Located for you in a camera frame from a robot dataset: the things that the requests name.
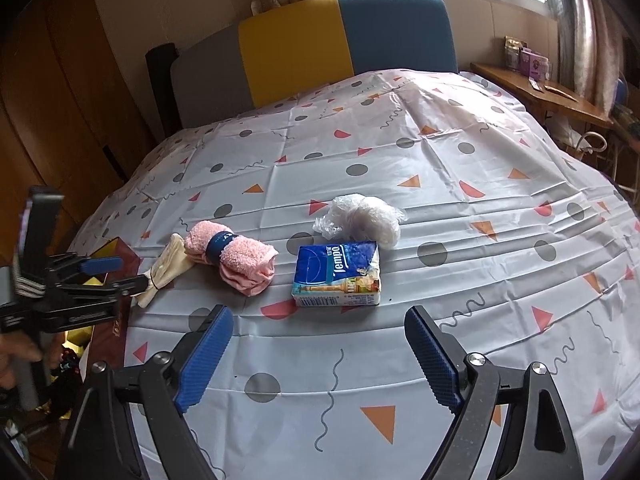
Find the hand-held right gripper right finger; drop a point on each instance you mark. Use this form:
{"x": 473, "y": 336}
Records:
{"x": 432, "y": 360}

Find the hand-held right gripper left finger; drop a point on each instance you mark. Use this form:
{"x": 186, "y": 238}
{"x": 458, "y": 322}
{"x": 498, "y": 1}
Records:
{"x": 202, "y": 360}

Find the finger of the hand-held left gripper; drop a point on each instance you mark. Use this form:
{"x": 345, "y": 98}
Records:
{"x": 100, "y": 291}
{"x": 102, "y": 265}

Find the red gift box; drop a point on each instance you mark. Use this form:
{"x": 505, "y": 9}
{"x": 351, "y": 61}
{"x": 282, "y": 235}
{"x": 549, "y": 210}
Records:
{"x": 107, "y": 345}

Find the cream cloth gloves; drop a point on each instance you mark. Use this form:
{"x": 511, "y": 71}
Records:
{"x": 170, "y": 260}

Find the person's left hand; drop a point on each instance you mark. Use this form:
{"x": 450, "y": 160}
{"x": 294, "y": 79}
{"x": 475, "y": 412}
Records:
{"x": 10, "y": 360}

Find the rolled pink towel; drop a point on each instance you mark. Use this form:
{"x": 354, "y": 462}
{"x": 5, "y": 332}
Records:
{"x": 245, "y": 265}

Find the blue tissue pack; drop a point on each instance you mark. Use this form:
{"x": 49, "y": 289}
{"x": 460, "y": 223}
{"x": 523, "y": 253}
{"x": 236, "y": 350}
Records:
{"x": 335, "y": 272}

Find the clear plastic bag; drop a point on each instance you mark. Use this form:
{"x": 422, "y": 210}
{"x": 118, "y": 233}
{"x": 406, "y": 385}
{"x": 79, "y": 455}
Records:
{"x": 370, "y": 220}

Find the wooden wardrobe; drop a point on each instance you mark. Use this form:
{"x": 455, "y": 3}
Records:
{"x": 75, "y": 110}

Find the printed bed sheet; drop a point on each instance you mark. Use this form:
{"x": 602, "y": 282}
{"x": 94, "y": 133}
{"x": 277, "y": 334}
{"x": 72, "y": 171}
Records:
{"x": 375, "y": 185}

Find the black headboard side panel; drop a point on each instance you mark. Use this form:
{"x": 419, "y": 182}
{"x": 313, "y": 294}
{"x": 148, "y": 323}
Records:
{"x": 161, "y": 90}

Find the white plastic bag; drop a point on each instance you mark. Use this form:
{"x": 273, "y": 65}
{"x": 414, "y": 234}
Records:
{"x": 562, "y": 132}

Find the wooden desk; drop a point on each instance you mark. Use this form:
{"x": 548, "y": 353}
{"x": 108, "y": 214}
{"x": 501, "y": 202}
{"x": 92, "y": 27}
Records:
{"x": 565, "y": 103}

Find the grey remote control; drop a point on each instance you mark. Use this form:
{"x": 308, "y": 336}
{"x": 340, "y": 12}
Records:
{"x": 536, "y": 85}

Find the wooden comb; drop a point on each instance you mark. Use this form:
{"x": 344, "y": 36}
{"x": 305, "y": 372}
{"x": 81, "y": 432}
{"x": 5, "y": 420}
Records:
{"x": 559, "y": 91}

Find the purple box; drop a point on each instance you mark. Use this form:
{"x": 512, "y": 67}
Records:
{"x": 534, "y": 64}

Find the gold packet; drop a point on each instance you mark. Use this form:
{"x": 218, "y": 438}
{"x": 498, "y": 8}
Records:
{"x": 512, "y": 54}

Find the grey yellow blue headboard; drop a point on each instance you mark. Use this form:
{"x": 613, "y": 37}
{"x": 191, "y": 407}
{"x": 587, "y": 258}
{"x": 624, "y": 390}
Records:
{"x": 390, "y": 30}

